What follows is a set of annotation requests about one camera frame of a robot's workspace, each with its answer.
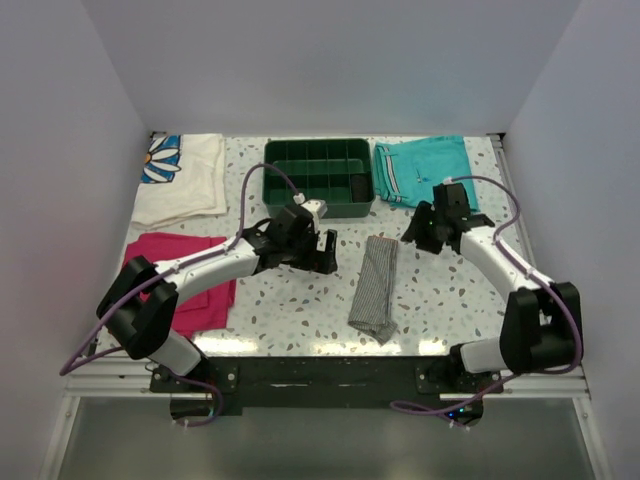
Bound grey striped underwear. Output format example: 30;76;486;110
348;236;399;345

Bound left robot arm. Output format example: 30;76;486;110
97;199;337;392

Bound teal folded shorts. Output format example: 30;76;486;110
373;136;478;210

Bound black item in tray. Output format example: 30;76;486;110
350;174;370;203

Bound green divided plastic tray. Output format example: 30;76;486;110
263;138;375;219

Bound pink folded cloth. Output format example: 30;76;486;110
123;232;236;338

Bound cream daisy print shirt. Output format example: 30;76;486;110
131;133;227;228

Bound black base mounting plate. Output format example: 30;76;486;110
150;356;501;419

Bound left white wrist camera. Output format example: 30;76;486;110
293;193;328;221

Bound aluminium frame rail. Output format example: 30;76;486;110
488;133;590;399

